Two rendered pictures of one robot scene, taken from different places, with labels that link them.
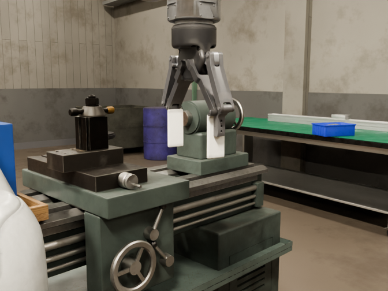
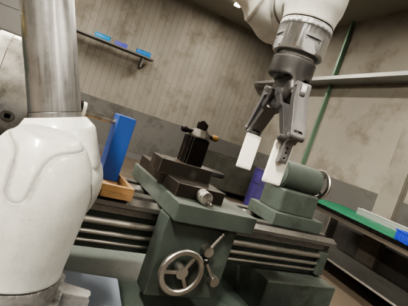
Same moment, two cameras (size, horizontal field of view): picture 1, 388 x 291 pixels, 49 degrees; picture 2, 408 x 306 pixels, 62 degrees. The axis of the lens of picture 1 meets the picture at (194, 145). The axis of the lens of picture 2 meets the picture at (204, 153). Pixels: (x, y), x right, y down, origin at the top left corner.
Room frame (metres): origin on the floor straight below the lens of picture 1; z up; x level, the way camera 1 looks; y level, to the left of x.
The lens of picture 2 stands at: (0.13, -0.08, 1.15)
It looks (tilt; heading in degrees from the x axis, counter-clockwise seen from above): 3 degrees down; 17
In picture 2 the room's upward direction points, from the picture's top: 19 degrees clockwise
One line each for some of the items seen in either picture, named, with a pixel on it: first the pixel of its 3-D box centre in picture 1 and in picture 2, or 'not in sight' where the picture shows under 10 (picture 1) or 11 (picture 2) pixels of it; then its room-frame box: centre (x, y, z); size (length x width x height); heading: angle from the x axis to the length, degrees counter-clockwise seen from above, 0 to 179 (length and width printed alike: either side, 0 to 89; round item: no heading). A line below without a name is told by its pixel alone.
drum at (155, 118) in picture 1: (160, 132); (261, 190); (6.78, 0.55, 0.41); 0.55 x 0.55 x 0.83
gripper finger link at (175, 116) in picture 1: (175, 127); (248, 151); (0.78, 0.03, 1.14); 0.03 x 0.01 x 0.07; 120
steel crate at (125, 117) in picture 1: (115, 129); (229, 175); (7.37, 1.38, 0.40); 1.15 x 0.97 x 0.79; 127
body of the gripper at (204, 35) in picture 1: (193, 52); (286, 84); (0.72, 0.00, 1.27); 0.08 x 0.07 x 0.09; 30
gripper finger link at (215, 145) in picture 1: (215, 136); (277, 163); (0.67, -0.03, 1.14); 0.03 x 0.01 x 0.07; 120
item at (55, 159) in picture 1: (86, 157); (181, 167); (1.27, 0.33, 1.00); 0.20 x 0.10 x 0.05; 135
